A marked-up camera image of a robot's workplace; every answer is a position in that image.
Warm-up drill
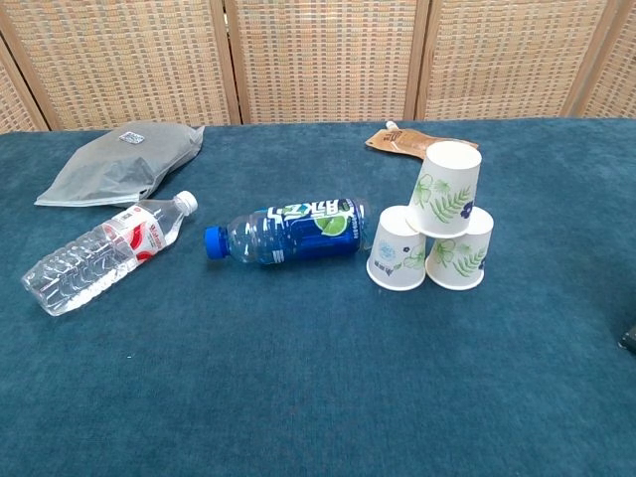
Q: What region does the white floral cup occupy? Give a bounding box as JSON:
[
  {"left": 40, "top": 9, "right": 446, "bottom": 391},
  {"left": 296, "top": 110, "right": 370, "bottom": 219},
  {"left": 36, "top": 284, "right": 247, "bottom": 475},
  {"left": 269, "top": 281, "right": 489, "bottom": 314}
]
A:
[{"left": 366, "top": 206, "right": 428, "bottom": 292}]

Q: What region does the white paper cup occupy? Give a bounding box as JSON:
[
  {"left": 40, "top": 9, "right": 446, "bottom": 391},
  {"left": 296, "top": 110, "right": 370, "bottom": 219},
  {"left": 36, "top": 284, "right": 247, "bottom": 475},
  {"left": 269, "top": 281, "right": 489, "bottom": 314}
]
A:
[
  {"left": 405, "top": 140, "right": 484, "bottom": 239},
  {"left": 425, "top": 206, "right": 495, "bottom": 291}
]

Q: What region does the blue plastic drink bottle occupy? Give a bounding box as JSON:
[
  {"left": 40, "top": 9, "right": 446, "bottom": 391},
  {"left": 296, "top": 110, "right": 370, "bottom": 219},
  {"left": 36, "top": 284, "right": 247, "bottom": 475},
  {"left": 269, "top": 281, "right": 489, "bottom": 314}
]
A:
[{"left": 204, "top": 197, "right": 374, "bottom": 265}]

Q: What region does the brown spouted drink pouch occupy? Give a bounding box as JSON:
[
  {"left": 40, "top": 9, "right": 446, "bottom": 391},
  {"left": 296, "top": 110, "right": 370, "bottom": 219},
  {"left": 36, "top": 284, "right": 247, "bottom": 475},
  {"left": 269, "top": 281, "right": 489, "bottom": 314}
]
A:
[{"left": 365, "top": 120, "right": 480, "bottom": 161}]

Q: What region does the blue table cloth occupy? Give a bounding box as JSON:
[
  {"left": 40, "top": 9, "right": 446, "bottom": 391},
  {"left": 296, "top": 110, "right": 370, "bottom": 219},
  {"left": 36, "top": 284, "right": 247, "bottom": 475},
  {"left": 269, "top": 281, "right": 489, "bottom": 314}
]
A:
[{"left": 0, "top": 117, "right": 636, "bottom": 477}]

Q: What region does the woven wooden folding screen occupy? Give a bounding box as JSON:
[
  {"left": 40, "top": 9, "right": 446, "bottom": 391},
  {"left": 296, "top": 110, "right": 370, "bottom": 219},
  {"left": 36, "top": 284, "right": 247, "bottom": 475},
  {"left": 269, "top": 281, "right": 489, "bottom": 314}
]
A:
[{"left": 0, "top": 0, "right": 636, "bottom": 133}]

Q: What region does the grey plastic bag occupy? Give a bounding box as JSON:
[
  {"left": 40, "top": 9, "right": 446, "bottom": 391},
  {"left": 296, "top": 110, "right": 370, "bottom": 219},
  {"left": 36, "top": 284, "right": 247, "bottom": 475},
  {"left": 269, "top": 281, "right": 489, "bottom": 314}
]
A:
[{"left": 34, "top": 120, "right": 206, "bottom": 209}]

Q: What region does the clear water bottle, red label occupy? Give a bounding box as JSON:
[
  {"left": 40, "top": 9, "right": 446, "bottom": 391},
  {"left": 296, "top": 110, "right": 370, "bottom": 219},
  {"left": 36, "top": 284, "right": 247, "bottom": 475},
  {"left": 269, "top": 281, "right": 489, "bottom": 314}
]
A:
[{"left": 21, "top": 190, "right": 199, "bottom": 318}]

